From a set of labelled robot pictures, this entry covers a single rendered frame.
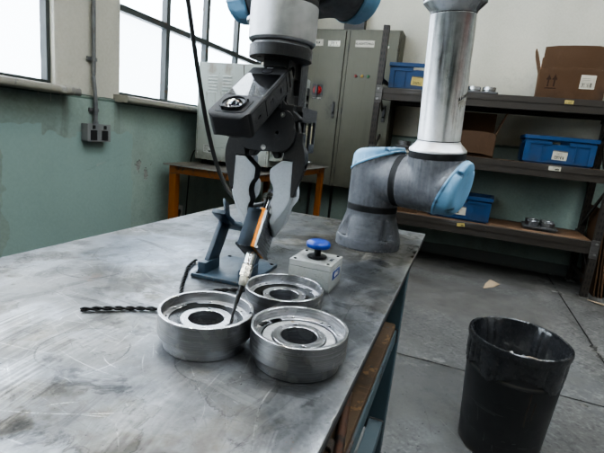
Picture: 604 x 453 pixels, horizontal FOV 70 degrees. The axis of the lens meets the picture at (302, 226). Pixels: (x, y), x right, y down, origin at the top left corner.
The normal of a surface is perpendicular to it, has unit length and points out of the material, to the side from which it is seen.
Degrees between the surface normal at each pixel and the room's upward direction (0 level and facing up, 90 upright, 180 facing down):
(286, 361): 90
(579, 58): 92
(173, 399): 0
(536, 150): 90
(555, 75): 93
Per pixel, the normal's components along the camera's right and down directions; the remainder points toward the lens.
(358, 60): -0.35, 0.16
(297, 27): 0.44, 0.23
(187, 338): -0.15, 0.19
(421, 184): -0.63, 0.22
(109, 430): 0.10, -0.97
